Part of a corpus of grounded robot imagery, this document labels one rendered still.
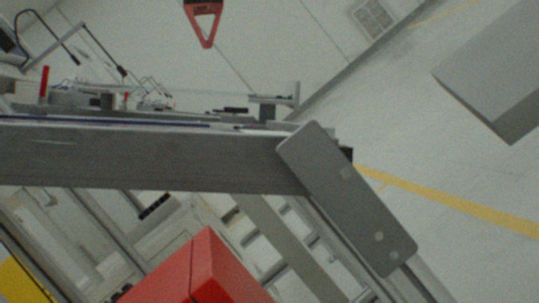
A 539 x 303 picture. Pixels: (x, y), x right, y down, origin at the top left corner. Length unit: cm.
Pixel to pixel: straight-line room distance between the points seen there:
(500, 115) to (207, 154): 37
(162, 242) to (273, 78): 677
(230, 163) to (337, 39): 833
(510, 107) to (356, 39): 821
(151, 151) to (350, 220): 21
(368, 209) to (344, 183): 3
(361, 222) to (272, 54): 821
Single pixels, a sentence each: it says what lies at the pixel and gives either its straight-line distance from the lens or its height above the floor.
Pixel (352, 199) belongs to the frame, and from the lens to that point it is 68.
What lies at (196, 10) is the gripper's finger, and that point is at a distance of 119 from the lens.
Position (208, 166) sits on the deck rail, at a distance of 70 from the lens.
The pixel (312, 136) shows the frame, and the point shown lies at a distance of 67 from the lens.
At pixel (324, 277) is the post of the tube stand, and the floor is 33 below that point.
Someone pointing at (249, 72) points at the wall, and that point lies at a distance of 883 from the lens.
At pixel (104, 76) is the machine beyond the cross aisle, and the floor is 156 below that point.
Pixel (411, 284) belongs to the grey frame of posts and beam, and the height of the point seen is 57.
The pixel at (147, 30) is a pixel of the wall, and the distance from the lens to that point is 888.
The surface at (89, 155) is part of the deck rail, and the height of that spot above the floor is 87.
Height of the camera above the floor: 83
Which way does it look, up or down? 6 degrees down
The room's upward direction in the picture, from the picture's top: 40 degrees counter-clockwise
